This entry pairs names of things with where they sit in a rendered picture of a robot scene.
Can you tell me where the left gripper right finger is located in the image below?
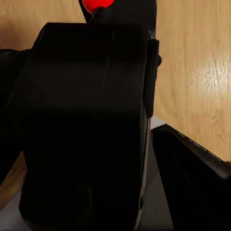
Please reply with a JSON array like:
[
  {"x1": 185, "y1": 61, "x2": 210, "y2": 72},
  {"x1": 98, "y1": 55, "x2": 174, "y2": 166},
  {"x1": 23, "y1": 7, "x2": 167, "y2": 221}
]
[{"x1": 153, "y1": 128, "x2": 231, "y2": 231}]

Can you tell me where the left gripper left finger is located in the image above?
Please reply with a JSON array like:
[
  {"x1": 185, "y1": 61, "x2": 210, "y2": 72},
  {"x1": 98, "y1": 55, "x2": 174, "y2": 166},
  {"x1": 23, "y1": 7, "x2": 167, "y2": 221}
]
[{"x1": 0, "y1": 129, "x2": 23, "y2": 186}]

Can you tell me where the digital camera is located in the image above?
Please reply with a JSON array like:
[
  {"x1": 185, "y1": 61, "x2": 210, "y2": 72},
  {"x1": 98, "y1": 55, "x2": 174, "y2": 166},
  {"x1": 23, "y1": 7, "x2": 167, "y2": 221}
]
[{"x1": 0, "y1": 0, "x2": 162, "y2": 231}]

